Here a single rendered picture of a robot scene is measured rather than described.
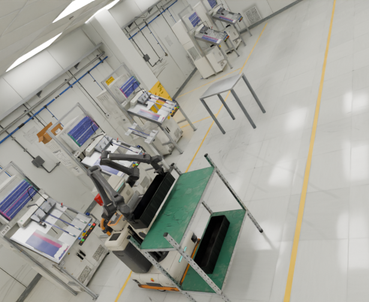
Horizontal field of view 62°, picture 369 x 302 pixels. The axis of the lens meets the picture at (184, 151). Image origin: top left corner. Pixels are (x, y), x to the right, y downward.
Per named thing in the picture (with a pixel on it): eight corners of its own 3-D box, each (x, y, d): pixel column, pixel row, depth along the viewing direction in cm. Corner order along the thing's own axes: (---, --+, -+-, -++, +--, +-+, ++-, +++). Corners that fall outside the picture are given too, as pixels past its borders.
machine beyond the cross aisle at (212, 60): (241, 54, 876) (206, -9, 802) (233, 67, 822) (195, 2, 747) (204, 72, 963) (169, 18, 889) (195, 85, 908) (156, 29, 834)
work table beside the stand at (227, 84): (255, 128, 496) (230, 88, 464) (223, 134, 548) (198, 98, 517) (266, 111, 519) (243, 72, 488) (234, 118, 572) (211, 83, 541)
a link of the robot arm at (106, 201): (93, 166, 277) (83, 171, 272) (98, 163, 266) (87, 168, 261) (116, 210, 278) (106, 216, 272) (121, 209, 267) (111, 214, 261)
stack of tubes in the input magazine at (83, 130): (99, 127, 514) (87, 114, 503) (80, 146, 480) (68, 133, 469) (95, 129, 522) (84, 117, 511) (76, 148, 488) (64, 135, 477)
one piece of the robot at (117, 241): (138, 279, 348) (89, 233, 315) (159, 239, 384) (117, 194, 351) (159, 281, 327) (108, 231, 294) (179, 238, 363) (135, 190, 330)
